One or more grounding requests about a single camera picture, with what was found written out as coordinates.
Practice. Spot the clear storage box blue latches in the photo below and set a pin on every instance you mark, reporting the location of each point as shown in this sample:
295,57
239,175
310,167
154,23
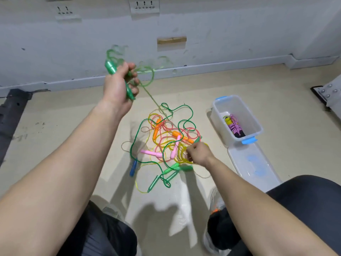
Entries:
253,117

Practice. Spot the small wooden wall block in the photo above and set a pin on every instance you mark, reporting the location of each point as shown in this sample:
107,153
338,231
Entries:
171,40

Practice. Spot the black metal rack frame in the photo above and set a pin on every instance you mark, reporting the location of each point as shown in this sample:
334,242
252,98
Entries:
11,114

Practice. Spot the grey right shoe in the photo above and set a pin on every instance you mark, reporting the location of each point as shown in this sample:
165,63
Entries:
214,205

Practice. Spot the grey shoe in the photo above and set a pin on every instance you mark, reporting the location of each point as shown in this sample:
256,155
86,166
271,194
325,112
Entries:
214,205
111,210

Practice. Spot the person's right hand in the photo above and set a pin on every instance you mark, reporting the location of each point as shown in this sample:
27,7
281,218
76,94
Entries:
200,154

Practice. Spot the black shorts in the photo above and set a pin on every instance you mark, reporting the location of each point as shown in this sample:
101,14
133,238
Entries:
309,205

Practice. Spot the clear plastic box lid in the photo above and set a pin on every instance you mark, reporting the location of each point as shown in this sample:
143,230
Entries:
255,165

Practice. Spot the person's left forearm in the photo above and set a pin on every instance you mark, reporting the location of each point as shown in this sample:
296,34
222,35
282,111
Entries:
48,194

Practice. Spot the person's left hand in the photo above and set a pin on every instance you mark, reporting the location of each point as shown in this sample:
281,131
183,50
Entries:
118,90

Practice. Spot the grey left shoe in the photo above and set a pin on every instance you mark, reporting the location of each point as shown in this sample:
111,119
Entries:
111,210

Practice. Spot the person's right forearm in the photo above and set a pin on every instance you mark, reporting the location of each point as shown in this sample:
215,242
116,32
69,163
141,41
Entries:
261,216

